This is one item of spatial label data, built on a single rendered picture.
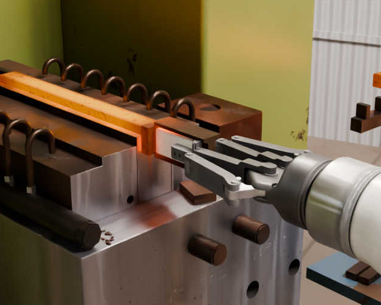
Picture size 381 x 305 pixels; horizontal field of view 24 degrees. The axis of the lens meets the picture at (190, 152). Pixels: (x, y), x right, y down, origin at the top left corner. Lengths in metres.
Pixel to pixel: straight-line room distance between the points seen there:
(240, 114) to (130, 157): 0.20
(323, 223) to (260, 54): 0.58
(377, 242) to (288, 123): 0.69
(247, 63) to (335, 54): 2.45
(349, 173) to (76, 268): 0.31
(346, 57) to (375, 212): 3.00
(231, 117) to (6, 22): 0.47
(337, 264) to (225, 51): 0.39
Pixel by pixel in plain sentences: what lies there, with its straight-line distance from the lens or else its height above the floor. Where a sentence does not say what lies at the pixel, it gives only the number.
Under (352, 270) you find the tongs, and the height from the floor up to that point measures 0.69.
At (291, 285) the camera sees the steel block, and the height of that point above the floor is 0.74.
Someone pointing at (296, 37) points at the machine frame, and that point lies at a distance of 1.43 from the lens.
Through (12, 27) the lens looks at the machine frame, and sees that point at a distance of 1.47.
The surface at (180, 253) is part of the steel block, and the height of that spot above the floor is 0.87.
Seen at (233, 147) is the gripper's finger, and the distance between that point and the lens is 0.97.
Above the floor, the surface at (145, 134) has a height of 1.01.
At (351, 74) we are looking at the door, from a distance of 3.80.
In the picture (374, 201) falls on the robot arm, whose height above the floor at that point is 1.03.
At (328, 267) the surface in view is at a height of 0.68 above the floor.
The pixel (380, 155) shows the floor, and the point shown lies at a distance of 3.77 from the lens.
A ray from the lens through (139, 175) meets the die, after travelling 1.04.
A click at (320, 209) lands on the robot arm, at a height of 1.01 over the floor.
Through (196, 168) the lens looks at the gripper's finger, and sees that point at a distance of 0.93.
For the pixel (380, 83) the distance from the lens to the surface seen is 1.47.
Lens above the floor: 1.36
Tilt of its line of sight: 21 degrees down
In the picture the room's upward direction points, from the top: straight up
